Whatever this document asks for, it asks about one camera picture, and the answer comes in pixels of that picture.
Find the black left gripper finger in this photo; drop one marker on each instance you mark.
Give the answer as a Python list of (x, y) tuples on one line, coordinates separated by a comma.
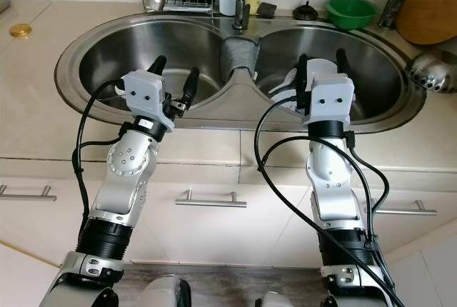
[(158, 66), (191, 82)]

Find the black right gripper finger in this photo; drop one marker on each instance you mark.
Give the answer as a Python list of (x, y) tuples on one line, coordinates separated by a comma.
[(342, 63), (302, 71)]

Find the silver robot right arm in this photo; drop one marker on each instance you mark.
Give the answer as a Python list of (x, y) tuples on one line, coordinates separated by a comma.
[(335, 185)]

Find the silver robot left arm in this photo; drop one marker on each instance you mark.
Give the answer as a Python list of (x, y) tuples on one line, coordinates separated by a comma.
[(128, 178)]

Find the cream kitchen cabinet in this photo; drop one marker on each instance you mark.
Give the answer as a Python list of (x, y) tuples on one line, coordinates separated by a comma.
[(257, 239)]

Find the white ceramic bowl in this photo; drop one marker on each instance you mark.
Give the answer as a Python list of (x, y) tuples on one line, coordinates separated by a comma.
[(321, 68)]

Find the white ceramic spoon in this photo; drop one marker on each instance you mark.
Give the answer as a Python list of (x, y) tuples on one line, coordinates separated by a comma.
[(282, 84)]

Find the stainless steel double sink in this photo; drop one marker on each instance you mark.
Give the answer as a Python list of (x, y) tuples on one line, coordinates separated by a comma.
[(221, 107)]

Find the green plastic bowl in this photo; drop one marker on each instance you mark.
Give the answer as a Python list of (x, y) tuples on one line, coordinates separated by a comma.
[(350, 14)]

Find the grey cloth strip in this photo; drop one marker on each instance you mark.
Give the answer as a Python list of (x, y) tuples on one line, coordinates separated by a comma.
[(237, 53)]

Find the black sink strainer plug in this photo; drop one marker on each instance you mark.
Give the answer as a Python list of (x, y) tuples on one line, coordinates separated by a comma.
[(305, 13)]

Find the dark brown sponge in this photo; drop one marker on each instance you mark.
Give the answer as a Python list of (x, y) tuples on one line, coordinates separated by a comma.
[(265, 11)]

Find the round wooden cutting board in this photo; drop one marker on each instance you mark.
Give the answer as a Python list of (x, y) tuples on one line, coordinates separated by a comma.
[(432, 11)]

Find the grey flat object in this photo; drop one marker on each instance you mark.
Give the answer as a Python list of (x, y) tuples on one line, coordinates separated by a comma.
[(3, 1)]

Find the gold jar lid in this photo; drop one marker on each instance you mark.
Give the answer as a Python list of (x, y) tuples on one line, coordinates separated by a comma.
[(21, 30)]

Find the grey robot left leg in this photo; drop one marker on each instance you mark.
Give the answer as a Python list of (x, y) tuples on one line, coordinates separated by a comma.
[(164, 293)]

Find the grey robot leg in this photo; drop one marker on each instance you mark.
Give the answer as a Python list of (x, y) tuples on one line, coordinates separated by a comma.
[(164, 293), (277, 301)]

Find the grey robot right leg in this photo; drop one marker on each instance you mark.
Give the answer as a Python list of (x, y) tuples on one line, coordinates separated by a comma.
[(277, 301)]

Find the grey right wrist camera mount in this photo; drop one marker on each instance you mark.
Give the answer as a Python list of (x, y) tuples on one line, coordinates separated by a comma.
[(332, 100)]

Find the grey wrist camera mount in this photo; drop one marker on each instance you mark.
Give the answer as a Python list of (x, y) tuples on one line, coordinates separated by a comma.
[(332, 100), (146, 96)]

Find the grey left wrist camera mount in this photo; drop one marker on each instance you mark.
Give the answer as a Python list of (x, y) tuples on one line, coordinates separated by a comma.
[(146, 96)]

